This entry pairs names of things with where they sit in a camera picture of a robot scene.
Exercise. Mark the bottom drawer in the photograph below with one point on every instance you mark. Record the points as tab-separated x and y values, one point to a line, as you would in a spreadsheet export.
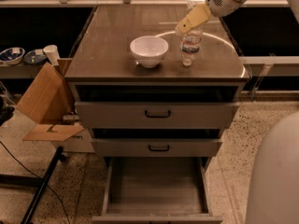
156	191

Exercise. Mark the white bowl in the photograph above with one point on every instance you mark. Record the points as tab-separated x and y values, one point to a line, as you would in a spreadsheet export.
149	50

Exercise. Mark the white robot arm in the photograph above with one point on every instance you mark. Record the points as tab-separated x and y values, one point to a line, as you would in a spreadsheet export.
274	183

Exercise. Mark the top drawer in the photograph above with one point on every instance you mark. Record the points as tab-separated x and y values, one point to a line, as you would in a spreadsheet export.
155	107

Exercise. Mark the black metal stand leg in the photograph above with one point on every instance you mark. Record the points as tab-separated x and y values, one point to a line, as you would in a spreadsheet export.
42	184

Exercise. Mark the clear plastic water bottle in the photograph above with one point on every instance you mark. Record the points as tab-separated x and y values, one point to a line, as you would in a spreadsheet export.
189	42

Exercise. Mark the brown cardboard box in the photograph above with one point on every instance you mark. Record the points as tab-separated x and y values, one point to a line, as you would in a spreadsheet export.
46	102

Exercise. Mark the white paper cup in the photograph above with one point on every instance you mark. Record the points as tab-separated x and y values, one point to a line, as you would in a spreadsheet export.
52	53

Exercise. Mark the drawer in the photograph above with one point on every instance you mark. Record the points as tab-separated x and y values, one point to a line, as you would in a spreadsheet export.
156	142
156	191
155	107

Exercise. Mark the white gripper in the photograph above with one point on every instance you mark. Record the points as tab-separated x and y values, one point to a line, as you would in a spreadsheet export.
219	2

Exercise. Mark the blue patterned bowl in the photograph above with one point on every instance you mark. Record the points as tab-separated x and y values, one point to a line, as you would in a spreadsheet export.
12	56

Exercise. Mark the grey drawer cabinet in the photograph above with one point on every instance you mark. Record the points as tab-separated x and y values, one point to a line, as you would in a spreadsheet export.
104	58

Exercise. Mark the middle drawer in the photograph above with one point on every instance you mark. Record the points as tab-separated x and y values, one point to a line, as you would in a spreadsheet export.
156	142

